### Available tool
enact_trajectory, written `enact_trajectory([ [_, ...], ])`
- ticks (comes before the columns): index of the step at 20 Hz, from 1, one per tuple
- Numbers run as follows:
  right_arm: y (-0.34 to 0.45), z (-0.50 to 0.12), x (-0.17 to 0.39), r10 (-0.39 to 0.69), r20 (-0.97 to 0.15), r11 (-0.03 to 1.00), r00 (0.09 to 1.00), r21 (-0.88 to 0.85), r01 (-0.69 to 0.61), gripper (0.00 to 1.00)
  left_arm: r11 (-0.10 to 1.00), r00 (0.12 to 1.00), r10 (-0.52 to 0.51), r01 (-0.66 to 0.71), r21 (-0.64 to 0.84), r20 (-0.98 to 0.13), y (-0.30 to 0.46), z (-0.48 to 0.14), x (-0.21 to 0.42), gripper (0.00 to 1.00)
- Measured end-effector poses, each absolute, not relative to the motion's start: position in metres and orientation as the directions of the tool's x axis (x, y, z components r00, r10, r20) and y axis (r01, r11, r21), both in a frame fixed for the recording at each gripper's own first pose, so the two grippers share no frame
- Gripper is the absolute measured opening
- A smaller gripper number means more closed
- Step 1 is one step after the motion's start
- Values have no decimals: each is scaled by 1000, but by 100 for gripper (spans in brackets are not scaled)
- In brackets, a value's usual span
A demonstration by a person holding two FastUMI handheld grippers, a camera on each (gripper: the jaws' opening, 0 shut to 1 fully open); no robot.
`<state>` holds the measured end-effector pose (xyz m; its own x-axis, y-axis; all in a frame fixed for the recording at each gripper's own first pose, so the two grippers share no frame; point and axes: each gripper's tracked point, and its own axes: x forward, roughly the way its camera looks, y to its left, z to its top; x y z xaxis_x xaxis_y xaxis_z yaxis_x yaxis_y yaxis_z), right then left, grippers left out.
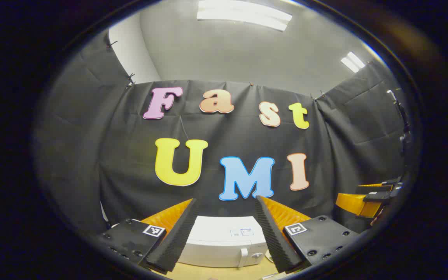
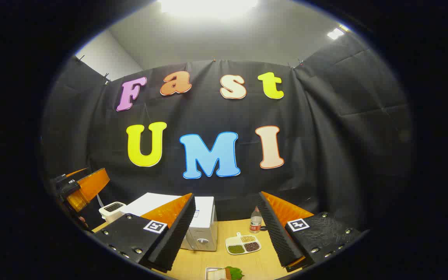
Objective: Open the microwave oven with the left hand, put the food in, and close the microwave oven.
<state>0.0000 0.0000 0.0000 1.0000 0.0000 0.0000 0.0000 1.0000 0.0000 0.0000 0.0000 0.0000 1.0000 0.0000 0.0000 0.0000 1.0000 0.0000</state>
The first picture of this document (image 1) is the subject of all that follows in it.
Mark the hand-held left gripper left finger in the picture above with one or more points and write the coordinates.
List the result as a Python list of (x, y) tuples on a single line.
[(177, 237)]

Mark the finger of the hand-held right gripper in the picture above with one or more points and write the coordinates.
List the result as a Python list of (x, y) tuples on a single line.
[(375, 188), (354, 204)]

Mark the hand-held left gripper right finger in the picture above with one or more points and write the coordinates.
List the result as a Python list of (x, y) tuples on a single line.
[(272, 237)]

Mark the white microwave oven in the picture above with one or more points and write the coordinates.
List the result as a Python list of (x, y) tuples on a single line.
[(216, 245)]

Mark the white divided bean dish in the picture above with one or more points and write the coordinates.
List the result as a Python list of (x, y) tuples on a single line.
[(269, 256)]

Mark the metal stand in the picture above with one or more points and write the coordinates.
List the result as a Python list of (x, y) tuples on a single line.
[(403, 112)]

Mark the black backdrop cloth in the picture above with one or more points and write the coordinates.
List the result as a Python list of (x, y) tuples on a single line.
[(130, 155)]

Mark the small ceiling light panel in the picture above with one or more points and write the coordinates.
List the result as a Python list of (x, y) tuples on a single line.
[(352, 62)]

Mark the long ceiling light panel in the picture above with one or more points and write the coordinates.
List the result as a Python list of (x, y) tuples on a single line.
[(243, 15)]

